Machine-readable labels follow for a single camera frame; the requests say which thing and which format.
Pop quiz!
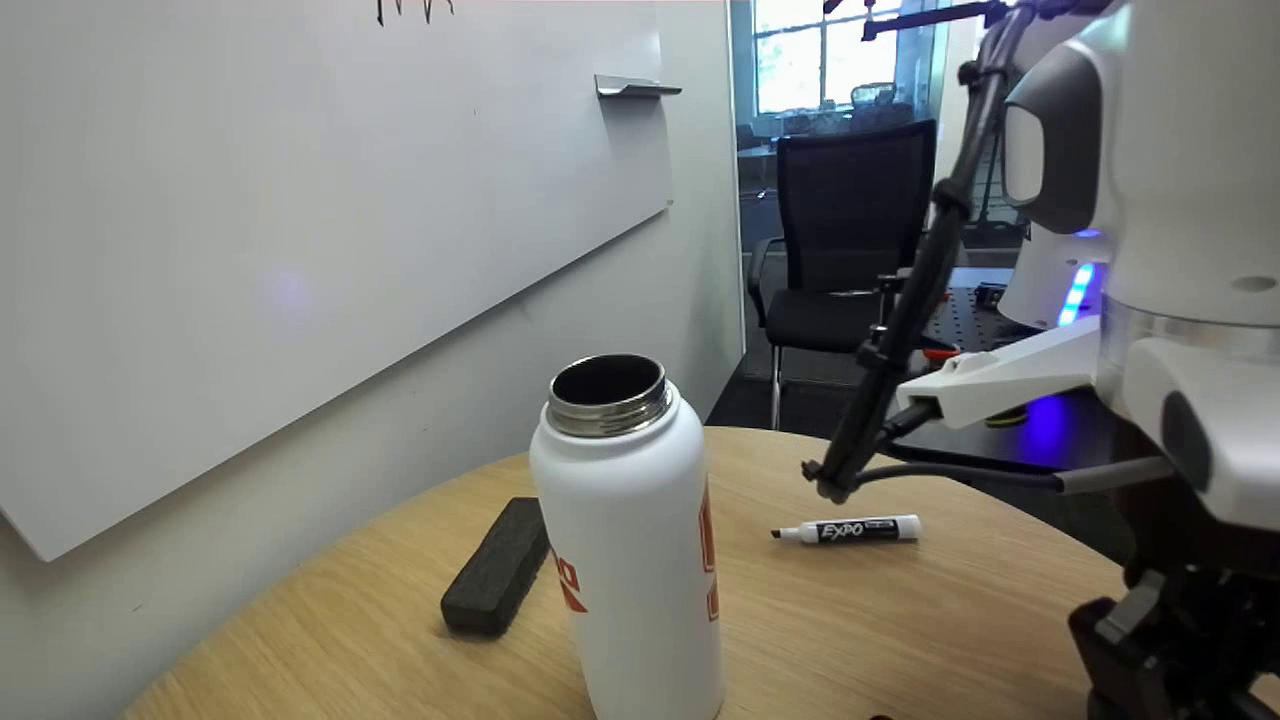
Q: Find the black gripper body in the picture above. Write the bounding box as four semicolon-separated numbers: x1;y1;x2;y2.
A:
1062;568;1280;720

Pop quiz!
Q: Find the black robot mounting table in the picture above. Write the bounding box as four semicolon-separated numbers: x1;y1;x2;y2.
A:
876;266;1181;504

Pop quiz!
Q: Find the black dry erase marker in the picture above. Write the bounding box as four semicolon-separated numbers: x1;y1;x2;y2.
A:
767;511;928;549

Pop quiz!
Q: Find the black clamp orange tip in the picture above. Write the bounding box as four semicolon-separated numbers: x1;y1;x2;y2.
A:
872;320;962;377

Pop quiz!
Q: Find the black office chair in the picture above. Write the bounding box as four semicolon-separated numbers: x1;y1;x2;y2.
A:
743;117;945;432

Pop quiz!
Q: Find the white steel water bottle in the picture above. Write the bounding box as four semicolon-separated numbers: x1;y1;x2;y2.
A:
524;352;729;720

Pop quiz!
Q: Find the black whiteboard eraser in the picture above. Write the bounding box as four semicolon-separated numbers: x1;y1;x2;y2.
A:
437;492;551;641

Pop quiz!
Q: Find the grey whiteboard marker tray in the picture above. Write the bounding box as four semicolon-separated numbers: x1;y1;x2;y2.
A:
589;67;684;105

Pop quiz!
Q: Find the white wall whiteboard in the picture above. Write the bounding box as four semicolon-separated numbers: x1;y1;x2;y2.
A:
0;0;678;568

